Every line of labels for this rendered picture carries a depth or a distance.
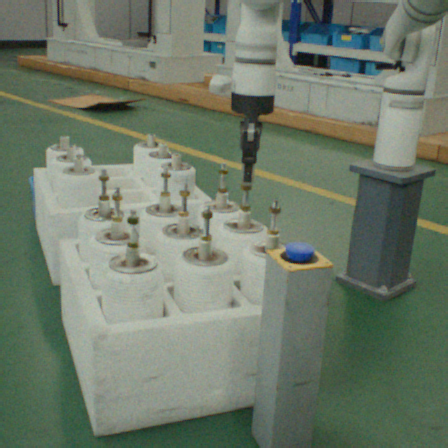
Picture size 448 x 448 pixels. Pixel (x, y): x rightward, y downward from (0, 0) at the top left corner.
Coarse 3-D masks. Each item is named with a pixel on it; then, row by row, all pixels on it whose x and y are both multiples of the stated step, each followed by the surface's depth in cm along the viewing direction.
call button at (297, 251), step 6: (288, 246) 85; (294, 246) 85; (300, 246) 85; (306, 246) 86; (288, 252) 85; (294, 252) 84; (300, 252) 84; (306, 252) 84; (312, 252) 84; (294, 258) 85; (300, 258) 84; (306, 258) 85
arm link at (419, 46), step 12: (408, 36) 131; (420, 36) 131; (432, 36) 131; (408, 48) 132; (420, 48) 131; (432, 48) 132; (408, 60) 135; (420, 60) 133; (408, 72) 136; (420, 72) 133; (384, 84) 138; (396, 84) 135; (408, 84) 134; (420, 84) 134
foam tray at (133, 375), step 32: (64, 256) 116; (64, 288) 120; (64, 320) 125; (96, 320) 93; (160, 320) 95; (192, 320) 95; (224, 320) 97; (256, 320) 99; (96, 352) 90; (128, 352) 92; (160, 352) 94; (192, 352) 96; (224, 352) 99; (256, 352) 101; (96, 384) 92; (128, 384) 94; (160, 384) 96; (192, 384) 99; (224, 384) 101; (96, 416) 94; (128, 416) 96; (160, 416) 98; (192, 416) 101
